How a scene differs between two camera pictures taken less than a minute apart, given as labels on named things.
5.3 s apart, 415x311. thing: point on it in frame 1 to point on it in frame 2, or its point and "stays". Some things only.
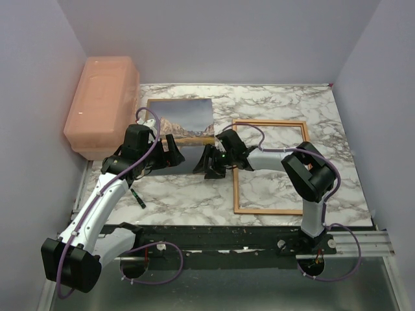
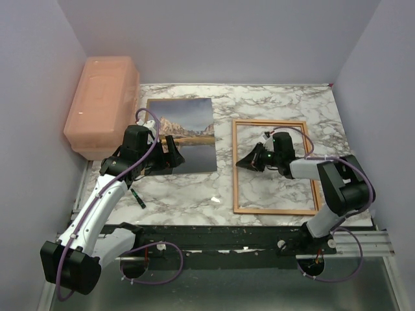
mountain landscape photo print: (190, 123) stays
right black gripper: (210, 152) to (253, 160)
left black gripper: (173, 157) stays
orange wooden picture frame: (236, 123) stays
